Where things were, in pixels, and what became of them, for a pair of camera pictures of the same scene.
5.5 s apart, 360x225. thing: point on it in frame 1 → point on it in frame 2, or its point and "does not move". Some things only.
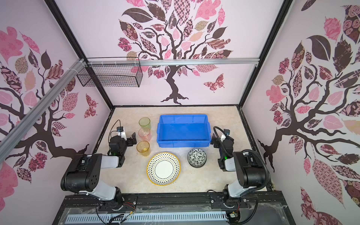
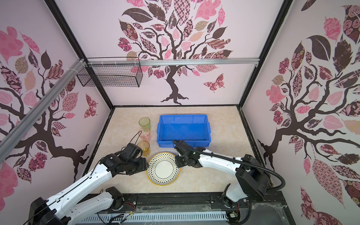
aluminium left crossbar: x=10 y=139 does not move
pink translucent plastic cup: x=145 y=133 does not move
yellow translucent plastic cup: x=143 y=146 does not move
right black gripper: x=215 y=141 → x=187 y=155
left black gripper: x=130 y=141 → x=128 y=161
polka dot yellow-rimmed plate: x=163 y=168 does not move
